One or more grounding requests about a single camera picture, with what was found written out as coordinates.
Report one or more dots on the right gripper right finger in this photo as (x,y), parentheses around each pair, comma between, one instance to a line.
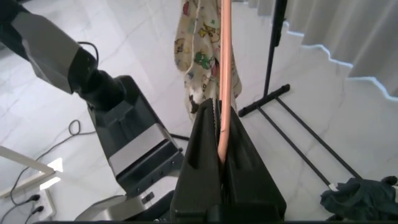
(255,199)

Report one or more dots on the cream printed shorts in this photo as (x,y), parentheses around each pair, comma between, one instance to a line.
(199,46)

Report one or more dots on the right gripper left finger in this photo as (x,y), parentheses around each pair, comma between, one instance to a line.
(199,193)

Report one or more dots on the pink clothes hanger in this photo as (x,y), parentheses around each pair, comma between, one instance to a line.
(225,62)

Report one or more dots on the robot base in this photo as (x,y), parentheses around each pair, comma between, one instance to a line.
(136,149)

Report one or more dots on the black clothes rack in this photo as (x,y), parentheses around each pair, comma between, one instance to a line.
(275,46)

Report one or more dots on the dark grey garment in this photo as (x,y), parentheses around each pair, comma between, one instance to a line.
(357,199)

